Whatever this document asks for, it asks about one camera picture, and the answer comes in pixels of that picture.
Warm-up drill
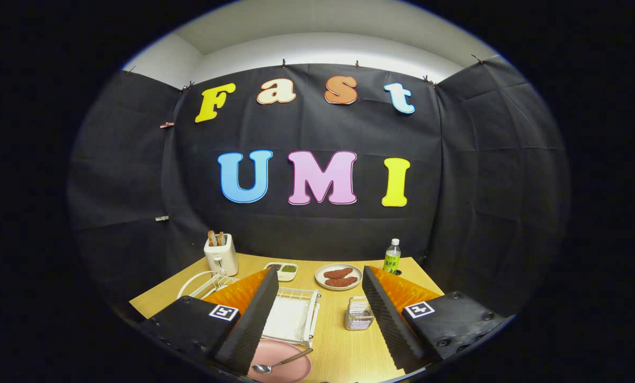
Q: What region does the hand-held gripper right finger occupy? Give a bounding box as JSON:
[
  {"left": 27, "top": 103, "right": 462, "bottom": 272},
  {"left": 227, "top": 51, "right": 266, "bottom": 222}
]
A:
[{"left": 361, "top": 265, "right": 509, "bottom": 373}]

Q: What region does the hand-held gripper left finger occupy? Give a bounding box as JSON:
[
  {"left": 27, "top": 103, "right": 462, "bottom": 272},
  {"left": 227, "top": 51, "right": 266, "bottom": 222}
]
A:
[{"left": 139, "top": 267, "right": 280, "bottom": 377}]

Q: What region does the metal mesh basket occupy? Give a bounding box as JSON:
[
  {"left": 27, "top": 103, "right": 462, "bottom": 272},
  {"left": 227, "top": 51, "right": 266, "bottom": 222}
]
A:
[{"left": 345, "top": 296, "right": 375, "bottom": 331}]

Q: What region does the pink plate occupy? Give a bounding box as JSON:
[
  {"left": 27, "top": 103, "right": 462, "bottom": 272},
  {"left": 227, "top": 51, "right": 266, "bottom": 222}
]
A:
[{"left": 247, "top": 339, "right": 313, "bottom": 383}]

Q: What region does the white wire dish rack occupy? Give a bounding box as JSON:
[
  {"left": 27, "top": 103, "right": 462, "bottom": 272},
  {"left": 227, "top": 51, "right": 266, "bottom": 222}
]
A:
[{"left": 177, "top": 269, "right": 321, "bottom": 347}]

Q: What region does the wooden handled metal spoon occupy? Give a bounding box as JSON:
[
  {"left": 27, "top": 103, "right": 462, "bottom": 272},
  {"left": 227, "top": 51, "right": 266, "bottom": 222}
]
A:
[{"left": 252, "top": 348, "right": 314, "bottom": 374}]

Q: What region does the white round meat dish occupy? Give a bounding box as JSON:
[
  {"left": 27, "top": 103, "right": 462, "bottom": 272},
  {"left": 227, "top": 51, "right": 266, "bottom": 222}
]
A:
[{"left": 315, "top": 263, "right": 363, "bottom": 291}]

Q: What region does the white divided bean tray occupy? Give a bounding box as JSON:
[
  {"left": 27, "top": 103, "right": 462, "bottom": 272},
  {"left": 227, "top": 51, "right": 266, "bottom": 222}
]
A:
[{"left": 263, "top": 262, "right": 298, "bottom": 282}]

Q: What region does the green label drink bottle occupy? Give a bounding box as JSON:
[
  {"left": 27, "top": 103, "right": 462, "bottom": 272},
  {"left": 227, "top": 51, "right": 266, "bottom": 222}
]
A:
[{"left": 383, "top": 238, "right": 402, "bottom": 274}]

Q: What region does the white toaster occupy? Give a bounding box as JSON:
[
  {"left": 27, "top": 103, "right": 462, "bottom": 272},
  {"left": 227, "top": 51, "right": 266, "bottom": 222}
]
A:
[{"left": 204, "top": 234, "right": 239, "bottom": 277}]

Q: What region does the black backdrop cloth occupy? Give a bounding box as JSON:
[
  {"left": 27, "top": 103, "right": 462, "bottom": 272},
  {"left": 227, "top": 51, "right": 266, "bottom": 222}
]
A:
[{"left": 66, "top": 56, "right": 572, "bottom": 320}]

